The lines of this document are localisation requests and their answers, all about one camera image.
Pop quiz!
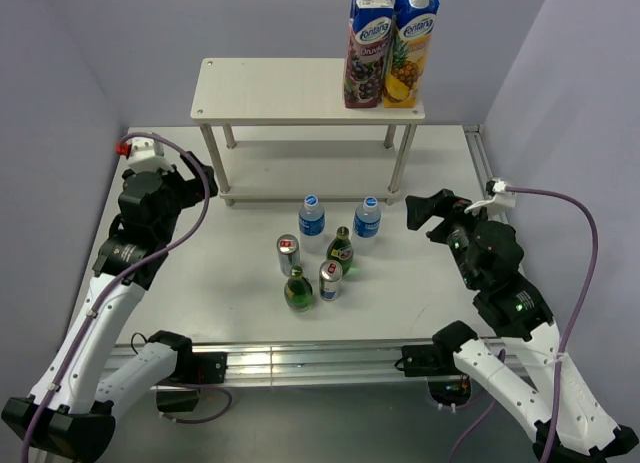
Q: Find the pocari sweat bottle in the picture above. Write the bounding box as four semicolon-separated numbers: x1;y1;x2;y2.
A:
298;195;325;254
353;196;381;255

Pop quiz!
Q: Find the purple grape juice carton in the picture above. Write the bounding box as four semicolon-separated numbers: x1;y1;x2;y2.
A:
343;0;394;108

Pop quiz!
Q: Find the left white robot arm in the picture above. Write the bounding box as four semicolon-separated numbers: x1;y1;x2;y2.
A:
1;151;218;462

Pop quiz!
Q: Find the front silver energy can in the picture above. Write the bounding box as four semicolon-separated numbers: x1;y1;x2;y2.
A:
319;260;343;301

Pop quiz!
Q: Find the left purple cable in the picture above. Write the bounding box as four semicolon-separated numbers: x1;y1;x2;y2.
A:
19;131;234;463

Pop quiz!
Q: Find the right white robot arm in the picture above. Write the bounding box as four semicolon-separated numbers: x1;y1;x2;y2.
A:
400;180;639;462

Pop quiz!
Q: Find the silver energy can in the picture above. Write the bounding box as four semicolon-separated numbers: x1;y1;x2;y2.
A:
319;260;343;301
276;234;300;277

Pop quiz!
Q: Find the aluminium frame rail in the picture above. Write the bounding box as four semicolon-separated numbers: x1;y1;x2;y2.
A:
107;125;501;389

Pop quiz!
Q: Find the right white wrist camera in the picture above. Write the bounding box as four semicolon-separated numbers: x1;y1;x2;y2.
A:
464;178;517;217

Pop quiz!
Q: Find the front green glass bottle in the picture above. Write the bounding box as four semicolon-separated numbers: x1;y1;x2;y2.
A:
284;266;314;312

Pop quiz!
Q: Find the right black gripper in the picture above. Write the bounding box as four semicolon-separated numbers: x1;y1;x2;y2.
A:
404;186;498;287

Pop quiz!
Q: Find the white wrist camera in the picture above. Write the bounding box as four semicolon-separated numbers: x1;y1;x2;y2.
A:
464;178;517;217
116;137;173;173

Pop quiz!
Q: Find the rear green glass bottle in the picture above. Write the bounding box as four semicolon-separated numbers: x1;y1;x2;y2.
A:
326;226;354;275

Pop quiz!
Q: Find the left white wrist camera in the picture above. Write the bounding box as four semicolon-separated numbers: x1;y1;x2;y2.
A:
116;137;173;173

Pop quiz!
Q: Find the rear silver energy can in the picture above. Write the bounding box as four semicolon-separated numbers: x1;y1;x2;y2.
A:
276;234;300;277

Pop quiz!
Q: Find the green glass bottle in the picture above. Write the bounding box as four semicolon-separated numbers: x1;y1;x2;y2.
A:
284;266;314;312
326;226;354;275

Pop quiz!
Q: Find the white two-tier shelf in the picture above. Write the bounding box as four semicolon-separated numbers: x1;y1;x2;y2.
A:
190;58;425;205

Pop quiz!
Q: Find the yellow pineapple juice carton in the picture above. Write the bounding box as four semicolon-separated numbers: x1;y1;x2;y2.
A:
382;0;440;108

